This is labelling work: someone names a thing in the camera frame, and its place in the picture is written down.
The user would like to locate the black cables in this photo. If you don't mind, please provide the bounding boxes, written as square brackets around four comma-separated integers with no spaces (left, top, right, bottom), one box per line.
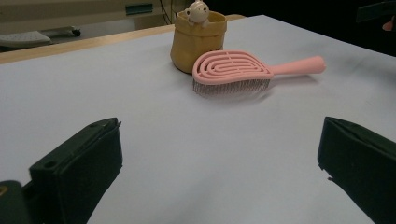
[158,0,176,26]

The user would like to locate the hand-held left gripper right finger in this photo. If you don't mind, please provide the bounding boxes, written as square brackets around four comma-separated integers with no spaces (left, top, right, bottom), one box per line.
[317,116,396,224]

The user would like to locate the teal drawer handle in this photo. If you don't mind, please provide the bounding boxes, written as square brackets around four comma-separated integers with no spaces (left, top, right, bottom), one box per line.
[125,3,154,16]

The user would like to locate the grey chair base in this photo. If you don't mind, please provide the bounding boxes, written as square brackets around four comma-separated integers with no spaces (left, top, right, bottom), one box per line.
[0,25,82,49]

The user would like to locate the pink hairbrush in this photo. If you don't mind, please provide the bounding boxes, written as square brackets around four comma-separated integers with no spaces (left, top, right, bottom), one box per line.
[191,49,327,97]

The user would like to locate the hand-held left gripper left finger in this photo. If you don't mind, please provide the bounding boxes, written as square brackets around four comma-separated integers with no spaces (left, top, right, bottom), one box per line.
[28,117,123,224]

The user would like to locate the cream bear figure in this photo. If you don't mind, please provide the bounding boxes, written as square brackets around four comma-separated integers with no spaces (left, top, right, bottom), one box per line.
[184,0,211,28]

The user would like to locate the yellow storage pouch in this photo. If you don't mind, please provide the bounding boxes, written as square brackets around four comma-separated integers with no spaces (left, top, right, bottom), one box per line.
[169,9,228,75]

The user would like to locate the beige wooden desk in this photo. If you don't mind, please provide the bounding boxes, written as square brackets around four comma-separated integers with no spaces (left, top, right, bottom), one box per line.
[0,0,176,35]

